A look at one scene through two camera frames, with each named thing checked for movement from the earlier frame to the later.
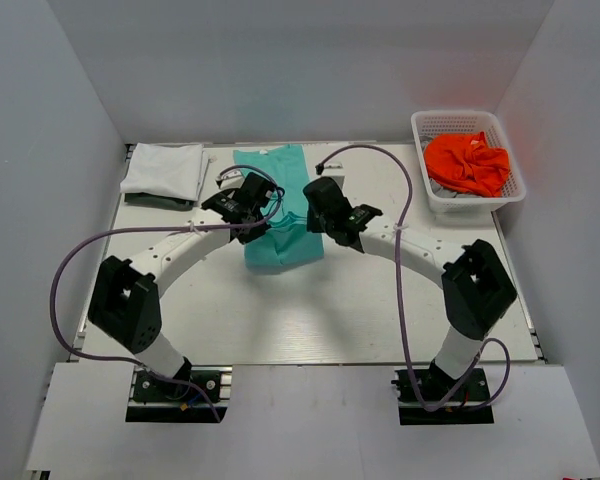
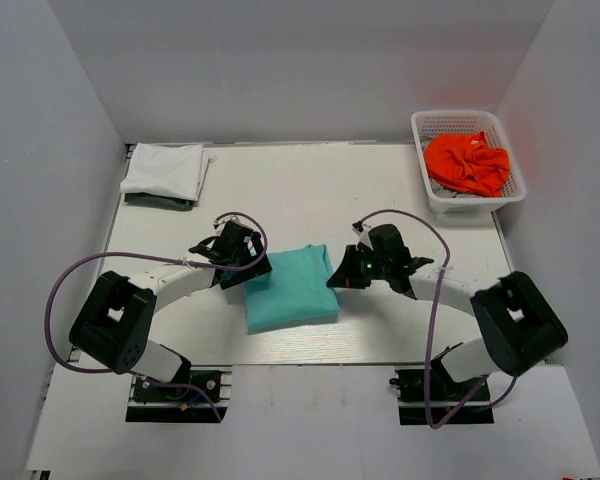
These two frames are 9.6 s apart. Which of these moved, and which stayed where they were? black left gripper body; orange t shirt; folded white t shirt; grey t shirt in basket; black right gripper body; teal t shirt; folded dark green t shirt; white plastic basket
Moved: teal t shirt; black right gripper body; black left gripper body
Stayed: orange t shirt; grey t shirt in basket; folded white t shirt; white plastic basket; folded dark green t shirt
